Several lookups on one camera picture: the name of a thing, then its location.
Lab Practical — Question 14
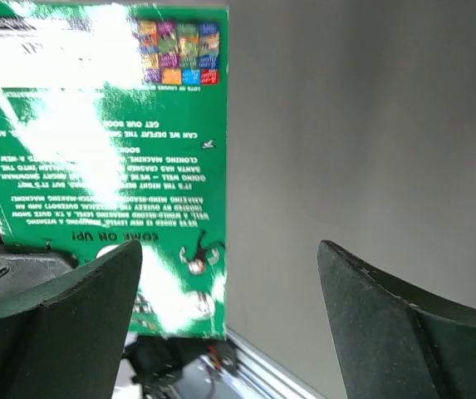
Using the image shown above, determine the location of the green paperback book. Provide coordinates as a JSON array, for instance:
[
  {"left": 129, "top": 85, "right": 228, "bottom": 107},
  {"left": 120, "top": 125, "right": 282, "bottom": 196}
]
[{"left": 0, "top": 1, "right": 229, "bottom": 338}]

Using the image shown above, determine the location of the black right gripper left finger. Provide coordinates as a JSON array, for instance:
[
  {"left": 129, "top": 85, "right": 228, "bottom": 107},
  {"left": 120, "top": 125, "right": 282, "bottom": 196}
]
[{"left": 0, "top": 240, "right": 142, "bottom": 398}]

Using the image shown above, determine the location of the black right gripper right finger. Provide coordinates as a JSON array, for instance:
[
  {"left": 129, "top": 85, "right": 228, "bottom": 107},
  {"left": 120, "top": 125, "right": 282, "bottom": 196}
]
[{"left": 317, "top": 240, "right": 476, "bottom": 398}]

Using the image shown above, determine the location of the aluminium mounting rail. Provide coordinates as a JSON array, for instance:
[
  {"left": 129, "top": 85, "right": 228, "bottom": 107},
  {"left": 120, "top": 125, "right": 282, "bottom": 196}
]
[{"left": 195, "top": 328, "right": 317, "bottom": 399}]

